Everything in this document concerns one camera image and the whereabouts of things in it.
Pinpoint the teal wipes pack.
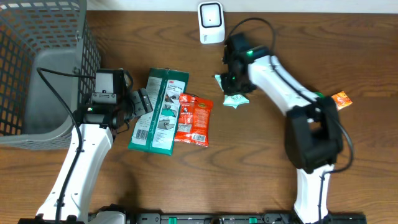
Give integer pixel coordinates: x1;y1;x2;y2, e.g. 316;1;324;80
215;75;249;109

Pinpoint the green white 3M package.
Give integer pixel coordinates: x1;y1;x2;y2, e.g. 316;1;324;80
128;68;189;156

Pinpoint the red snack bag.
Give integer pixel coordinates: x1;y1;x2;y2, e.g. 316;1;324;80
174;94;213;147

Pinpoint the green lid jar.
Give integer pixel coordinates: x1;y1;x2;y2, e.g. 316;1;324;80
314;92;325;98

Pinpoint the small orange box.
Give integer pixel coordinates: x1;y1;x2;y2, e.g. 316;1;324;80
331;91;353;110

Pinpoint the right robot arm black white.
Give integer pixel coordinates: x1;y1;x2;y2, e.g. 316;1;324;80
221;46;343;223

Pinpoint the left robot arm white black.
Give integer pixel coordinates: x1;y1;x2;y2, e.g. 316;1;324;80
19;88;153;223

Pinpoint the white barcode scanner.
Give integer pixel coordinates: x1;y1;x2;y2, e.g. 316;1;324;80
197;1;225;44

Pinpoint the grey plastic mesh basket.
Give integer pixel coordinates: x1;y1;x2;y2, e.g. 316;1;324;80
1;0;101;150

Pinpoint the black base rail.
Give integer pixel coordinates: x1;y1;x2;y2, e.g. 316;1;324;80
88;212;368;224

